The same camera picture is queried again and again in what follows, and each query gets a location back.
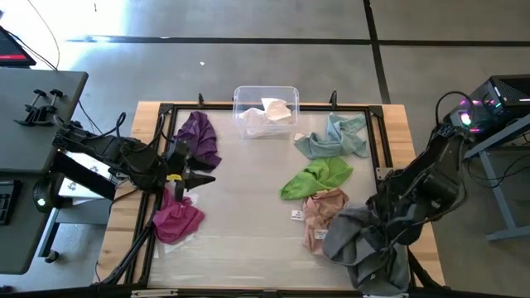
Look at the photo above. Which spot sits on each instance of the black monitor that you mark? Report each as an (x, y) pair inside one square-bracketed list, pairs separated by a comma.
[(12, 49)]

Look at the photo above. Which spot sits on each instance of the light blue towel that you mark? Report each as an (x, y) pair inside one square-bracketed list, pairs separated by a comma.
[(335, 140)]

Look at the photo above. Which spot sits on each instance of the magenta towel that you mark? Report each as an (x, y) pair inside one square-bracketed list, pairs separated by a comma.
[(176, 221)]

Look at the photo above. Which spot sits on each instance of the black aluminium table frame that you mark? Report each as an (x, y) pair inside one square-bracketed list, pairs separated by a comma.
[(265, 107)]

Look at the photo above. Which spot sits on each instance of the black frame clip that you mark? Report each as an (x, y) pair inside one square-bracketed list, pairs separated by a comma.
[(333, 98), (200, 99)]

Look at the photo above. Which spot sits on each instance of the blue-grey metal table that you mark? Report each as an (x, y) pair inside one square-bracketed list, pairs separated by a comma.
[(497, 186)]

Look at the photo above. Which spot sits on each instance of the black keyboard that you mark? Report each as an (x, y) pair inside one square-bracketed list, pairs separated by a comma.
[(7, 203)]

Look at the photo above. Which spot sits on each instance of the dark grey side desk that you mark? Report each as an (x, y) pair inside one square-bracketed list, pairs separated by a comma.
[(25, 140)]

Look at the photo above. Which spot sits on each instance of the cream towel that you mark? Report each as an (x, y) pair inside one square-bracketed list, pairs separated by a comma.
[(276, 109)]

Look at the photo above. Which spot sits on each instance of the black computer with RGB lights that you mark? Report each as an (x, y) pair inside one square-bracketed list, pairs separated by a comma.
[(497, 103)]

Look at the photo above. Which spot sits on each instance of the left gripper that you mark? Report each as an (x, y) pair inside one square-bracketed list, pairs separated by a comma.
[(176, 159)]

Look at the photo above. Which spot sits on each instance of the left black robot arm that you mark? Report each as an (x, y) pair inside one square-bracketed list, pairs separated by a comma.
[(124, 157)]

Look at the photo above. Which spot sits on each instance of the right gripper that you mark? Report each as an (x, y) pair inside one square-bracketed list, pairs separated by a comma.
[(395, 219)]

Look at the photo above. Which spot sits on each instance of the white towel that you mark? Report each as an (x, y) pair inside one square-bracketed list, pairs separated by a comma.
[(254, 122)]

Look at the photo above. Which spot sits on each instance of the purple towel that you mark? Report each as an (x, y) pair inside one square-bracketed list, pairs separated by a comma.
[(198, 132)]

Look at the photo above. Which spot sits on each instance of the white printed box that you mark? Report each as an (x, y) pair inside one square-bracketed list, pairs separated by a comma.
[(78, 186)]

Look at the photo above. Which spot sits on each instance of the pink towel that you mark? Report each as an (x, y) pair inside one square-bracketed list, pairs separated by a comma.
[(321, 211)]

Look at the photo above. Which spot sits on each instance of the green towel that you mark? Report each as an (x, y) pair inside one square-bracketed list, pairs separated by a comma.
[(316, 178)]

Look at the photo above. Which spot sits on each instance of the clear plastic bin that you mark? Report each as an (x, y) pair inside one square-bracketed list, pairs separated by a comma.
[(248, 95)]

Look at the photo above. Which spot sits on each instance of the black desk clamp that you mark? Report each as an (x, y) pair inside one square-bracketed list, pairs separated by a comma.
[(51, 103), (33, 108)]

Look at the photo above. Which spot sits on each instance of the black computer mouse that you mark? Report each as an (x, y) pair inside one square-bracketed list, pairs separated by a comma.
[(41, 194)]

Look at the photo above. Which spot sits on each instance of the grey towel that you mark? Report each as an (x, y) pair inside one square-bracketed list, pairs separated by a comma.
[(356, 244)]

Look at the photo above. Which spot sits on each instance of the grey metal mounting plate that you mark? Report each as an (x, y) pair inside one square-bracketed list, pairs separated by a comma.
[(383, 173)]

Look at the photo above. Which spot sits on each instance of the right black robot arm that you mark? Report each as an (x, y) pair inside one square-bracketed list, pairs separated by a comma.
[(439, 182)]

